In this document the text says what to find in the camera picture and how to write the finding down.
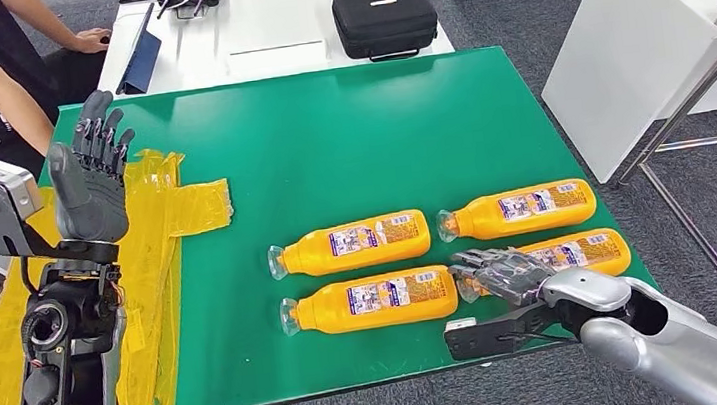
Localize orange detergent bottle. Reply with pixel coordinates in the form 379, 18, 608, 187
263, 207, 435, 283
276, 262, 462, 340
452, 225, 637, 304
433, 176, 601, 246

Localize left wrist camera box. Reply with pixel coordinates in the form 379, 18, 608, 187
0, 156, 49, 260

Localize dark blue tablet case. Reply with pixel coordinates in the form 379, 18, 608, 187
106, 1, 168, 98

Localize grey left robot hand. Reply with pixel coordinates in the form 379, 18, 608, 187
41, 86, 147, 250

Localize white side table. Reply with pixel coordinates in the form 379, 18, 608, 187
530, 0, 717, 190

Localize yellow plastic sheet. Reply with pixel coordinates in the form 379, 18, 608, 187
0, 141, 254, 405

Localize person's left hand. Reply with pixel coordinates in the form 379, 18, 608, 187
70, 25, 116, 58

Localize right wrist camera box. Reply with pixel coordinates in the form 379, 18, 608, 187
441, 304, 565, 363

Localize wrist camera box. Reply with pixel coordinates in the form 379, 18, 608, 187
0, 156, 49, 260
441, 304, 565, 363

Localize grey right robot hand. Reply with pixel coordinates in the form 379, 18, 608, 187
445, 240, 560, 315

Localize black carrying case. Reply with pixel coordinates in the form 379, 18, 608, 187
330, 0, 443, 67

